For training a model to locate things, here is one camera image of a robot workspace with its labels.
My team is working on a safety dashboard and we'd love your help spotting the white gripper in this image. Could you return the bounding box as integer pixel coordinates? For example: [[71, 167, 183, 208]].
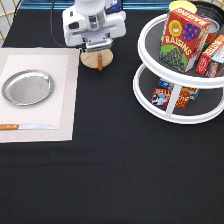
[[62, 7, 126, 52]]

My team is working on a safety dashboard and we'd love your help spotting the wooden handled fork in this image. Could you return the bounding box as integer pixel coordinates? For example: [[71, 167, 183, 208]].
[[98, 53, 103, 72]]

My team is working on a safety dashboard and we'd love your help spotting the round silver metal plate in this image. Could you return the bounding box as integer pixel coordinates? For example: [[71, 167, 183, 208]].
[[2, 70, 54, 106]]

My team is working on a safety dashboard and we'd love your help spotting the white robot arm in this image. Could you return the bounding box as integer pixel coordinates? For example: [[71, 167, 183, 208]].
[[62, 0, 126, 52]]

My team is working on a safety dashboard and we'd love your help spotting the round wooden coaster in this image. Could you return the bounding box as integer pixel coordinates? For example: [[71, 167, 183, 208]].
[[80, 49, 113, 69]]

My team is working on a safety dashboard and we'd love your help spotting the blue yellow small box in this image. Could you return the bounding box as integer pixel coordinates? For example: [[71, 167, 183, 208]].
[[158, 79, 199, 100]]

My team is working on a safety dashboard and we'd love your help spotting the beige woven placemat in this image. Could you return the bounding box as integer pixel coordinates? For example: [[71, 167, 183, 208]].
[[0, 48, 79, 143]]

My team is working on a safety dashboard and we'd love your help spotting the red raisins box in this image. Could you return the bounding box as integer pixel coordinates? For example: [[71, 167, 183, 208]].
[[160, 8, 211, 73]]

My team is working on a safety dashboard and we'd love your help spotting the red blue butter box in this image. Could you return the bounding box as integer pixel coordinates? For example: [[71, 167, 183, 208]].
[[151, 89, 190, 108]]

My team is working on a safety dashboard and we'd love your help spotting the yellow lidded container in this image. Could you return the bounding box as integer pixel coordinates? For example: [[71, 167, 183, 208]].
[[169, 0, 197, 13]]

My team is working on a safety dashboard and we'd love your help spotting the white two-tier turntable shelf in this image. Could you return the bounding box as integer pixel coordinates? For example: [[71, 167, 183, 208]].
[[133, 14, 224, 124]]

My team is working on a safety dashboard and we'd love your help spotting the red labelled tin can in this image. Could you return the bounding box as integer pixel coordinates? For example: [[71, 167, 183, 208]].
[[203, 19, 219, 49]]

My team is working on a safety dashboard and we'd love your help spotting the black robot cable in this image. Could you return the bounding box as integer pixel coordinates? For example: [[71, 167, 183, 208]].
[[49, 0, 68, 48]]

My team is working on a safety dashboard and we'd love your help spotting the wooden handled knife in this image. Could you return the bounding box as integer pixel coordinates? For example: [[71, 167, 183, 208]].
[[0, 124, 57, 130]]

